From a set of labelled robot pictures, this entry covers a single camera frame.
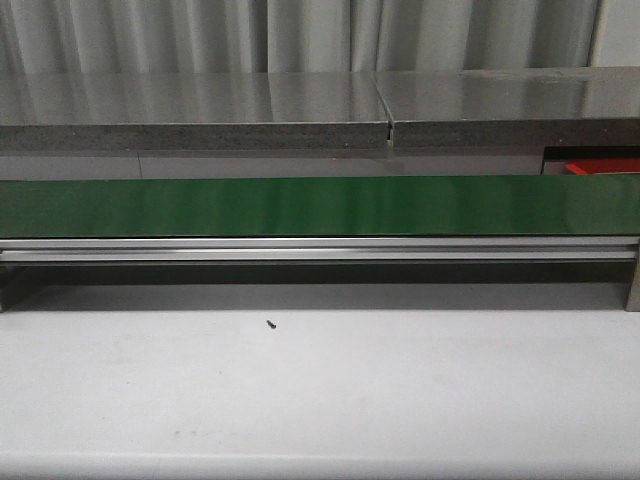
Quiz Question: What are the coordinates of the grey stone counter slab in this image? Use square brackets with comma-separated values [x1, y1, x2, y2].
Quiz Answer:
[1, 73, 389, 151]
[375, 67, 639, 148]

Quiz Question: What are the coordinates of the grey stone counter slab left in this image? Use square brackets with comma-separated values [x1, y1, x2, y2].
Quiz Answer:
[1, 73, 389, 151]

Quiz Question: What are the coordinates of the white pleated curtain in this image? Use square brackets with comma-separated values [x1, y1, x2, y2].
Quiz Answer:
[1, 1, 639, 74]

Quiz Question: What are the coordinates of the green conveyor belt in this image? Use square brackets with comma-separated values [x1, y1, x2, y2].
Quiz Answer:
[1, 174, 639, 239]

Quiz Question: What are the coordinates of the grey stone counter slab right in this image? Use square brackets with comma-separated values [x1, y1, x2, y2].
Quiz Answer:
[375, 67, 639, 148]

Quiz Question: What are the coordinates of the aluminium conveyor frame rail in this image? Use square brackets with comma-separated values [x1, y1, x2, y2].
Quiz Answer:
[1, 236, 639, 312]

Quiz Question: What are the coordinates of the red plastic tray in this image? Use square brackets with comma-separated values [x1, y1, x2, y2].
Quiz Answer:
[564, 158, 640, 175]

